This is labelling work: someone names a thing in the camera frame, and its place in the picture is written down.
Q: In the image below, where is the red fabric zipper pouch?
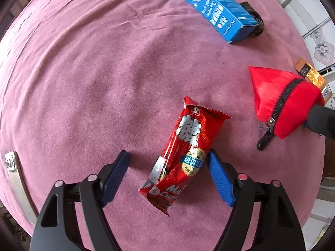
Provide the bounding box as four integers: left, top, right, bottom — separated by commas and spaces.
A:
248, 66, 325, 151

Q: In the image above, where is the red candy bar wrapper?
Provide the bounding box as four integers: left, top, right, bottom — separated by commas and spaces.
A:
139, 96, 231, 215

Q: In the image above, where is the long brown cardboard box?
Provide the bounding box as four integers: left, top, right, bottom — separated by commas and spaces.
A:
294, 58, 333, 103

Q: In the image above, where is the sliding wardrobe door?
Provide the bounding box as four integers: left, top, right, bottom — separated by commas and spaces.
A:
274, 0, 335, 74

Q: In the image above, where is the dark rolled sock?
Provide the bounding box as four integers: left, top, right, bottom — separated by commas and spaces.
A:
239, 1, 265, 39

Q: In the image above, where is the blue cardboard box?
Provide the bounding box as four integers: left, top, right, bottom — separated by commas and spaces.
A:
186, 0, 264, 44

